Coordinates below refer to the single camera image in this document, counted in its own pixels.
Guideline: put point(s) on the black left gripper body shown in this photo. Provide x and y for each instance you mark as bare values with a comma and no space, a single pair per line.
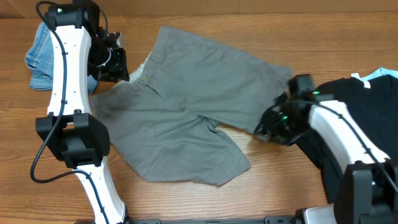
105,64

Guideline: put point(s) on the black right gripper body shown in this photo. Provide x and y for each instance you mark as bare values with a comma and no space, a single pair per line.
267,131

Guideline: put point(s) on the grey shorts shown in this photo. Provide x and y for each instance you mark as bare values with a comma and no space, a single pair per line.
164,122

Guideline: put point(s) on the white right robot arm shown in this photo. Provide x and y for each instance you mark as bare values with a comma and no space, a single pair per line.
368,190

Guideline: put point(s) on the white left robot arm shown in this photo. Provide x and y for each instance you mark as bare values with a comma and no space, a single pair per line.
82,49

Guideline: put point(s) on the folded blue denim jeans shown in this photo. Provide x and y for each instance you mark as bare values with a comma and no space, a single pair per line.
39,60

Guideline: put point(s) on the black t-shirt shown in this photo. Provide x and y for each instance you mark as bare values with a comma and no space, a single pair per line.
374,109

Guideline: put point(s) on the light blue garment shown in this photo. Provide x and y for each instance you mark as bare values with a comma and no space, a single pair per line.
380,72

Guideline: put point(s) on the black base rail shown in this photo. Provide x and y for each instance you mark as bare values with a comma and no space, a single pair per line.
211,220

